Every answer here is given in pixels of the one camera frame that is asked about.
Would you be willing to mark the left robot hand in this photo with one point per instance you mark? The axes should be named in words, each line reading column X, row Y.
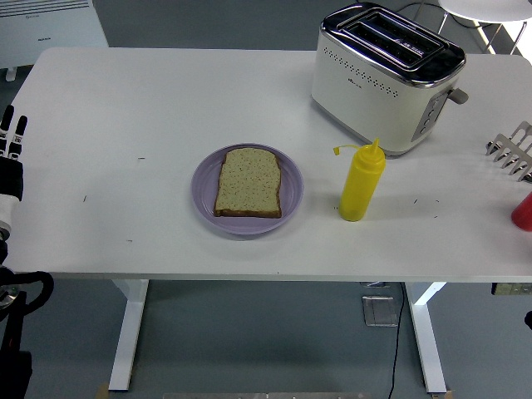
column 10, row 178

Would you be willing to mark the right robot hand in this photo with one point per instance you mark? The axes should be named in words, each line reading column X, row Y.
column 529, row 320

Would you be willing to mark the red squeeze bottle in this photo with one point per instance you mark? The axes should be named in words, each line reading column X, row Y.
column 523, row 214

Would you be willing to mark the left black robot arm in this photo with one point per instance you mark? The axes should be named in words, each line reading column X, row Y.
column 14, row 332

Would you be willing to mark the slice of bread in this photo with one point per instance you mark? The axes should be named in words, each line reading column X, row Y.
column 249, row 183

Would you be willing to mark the table control panel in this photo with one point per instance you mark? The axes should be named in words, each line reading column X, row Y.
column 511, row 289

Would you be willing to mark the white table leg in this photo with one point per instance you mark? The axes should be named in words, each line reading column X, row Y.
column 129, row 332
column 428, row 341

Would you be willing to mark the metal floor socket plate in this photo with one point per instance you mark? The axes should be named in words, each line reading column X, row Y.
column 379, row 311

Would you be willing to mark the white floor appliance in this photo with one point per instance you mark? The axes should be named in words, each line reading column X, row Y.
column 50, row 33

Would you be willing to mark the metal toast rack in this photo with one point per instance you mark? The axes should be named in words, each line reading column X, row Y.
column 513, row 149

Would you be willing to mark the purple round plate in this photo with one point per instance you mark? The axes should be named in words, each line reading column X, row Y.
column 203, row 195

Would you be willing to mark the yellow squeeze bottle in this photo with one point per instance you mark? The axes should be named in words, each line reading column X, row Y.
column 361, row 187

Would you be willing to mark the white chrome toaster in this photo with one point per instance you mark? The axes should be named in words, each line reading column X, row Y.
column 374, row 104

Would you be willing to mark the white round side table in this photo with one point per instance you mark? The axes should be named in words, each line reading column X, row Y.
column 490, row 8

